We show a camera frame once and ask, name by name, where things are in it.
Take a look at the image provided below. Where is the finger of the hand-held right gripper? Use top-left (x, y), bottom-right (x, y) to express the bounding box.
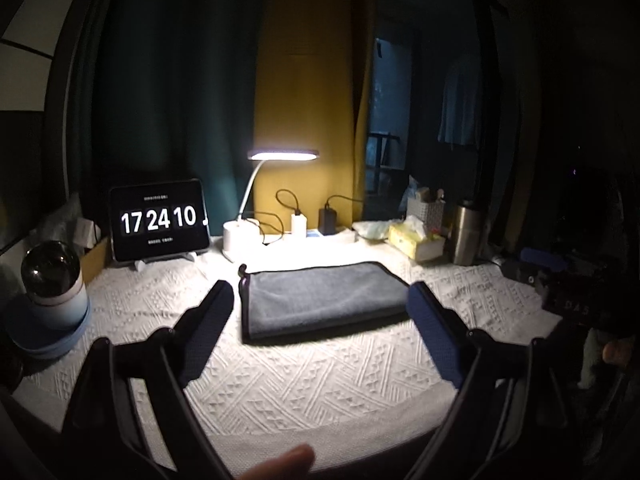
top-left (519, 247), bottom-right (569, 272)

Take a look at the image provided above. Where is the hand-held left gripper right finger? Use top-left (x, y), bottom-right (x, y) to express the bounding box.
top-left (406, 281), bottom-right (568, 480)

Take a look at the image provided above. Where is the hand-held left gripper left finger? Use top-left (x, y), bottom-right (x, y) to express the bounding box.
top-left (62, 280), bottom-right (236, 480)

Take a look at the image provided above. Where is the grey towel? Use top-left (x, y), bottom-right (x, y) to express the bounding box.
top-left (238, 261), bottom-right (414, 345)

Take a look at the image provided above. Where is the person's right hand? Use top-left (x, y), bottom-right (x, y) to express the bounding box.
top-left (602, 339), bottom-right (635, 367)

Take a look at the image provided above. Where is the person's left hand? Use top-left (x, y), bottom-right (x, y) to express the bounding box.
top-left (226, 444), bottom-right (317, 480)

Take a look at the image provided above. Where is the steel tumbler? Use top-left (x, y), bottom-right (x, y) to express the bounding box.
top-left (451, 198), bottom-right (484, 266)

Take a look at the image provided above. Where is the yellow tissue box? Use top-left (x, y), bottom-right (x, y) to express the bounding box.
top-left (388, 215), bottom-right (446, 263)

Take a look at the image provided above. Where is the white tablet stand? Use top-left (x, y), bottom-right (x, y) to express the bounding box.
top-left (131, 251), bottom-right (199, 271)

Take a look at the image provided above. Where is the white desk lamp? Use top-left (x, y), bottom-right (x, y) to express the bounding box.
top-left (222, 147), bottom-right (321, 263)

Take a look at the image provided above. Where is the white textured tablecloth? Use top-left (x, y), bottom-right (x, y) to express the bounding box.
top-left (10, 232), bottom-right (568, 463)

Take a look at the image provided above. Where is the black tablet with clock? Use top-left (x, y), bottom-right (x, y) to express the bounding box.
top-left (108, 178), bottom-right (211, 264)

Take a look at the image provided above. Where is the soft tissue packet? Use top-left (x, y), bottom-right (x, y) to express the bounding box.
top-left (352, 219), bottom-right (392, 242)

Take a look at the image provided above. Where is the white storage basket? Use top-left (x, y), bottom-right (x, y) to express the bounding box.
top-left (406, 187), bottom-right (446, 233)

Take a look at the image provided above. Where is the cardboard box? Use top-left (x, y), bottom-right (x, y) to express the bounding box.
top-left (79, 235), bottom-right (112, 284)

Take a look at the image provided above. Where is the small white box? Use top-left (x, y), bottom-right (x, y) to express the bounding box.
top-left (75, 218), bottom-right (101, 250)

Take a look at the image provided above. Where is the black power adapter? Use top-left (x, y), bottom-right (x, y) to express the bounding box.
top-left (319, 204), bottom-right (339, 235)

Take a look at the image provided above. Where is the white device with dark globe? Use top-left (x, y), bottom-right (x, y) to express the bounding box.
top-left (20, 240), bottom-right (89, 331)

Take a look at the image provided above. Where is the hanging pale shirt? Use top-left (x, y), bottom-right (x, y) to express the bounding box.
top-left (437, 52), bottom-right (484, 150)

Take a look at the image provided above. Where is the clear plastic bag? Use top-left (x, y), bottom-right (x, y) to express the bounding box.
top-left (27, 194), bottom-right (84, 248)

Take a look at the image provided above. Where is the dark metal rack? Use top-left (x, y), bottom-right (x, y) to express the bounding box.
top-left (364, 131), bottom-right (407, 196)

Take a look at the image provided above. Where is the dark green curtain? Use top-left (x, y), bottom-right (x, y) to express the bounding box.
top-left (64, 0), bottom-right (279, 242)

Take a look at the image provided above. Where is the yellow curtain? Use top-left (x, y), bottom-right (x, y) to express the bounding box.
top-left (254, 0), bottom-right (379, 233)

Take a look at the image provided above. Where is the black lamp cable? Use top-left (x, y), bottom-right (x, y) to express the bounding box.
top-left (251, 211), bottom-right (287, 247)

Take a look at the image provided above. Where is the black charger cable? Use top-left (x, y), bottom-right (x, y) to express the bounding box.
top-left (275, 189), bottom-right (302, 217)

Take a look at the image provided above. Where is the black power bank cable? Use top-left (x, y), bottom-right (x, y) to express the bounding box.
top-left (324, 194), bottom-right (368, 209)

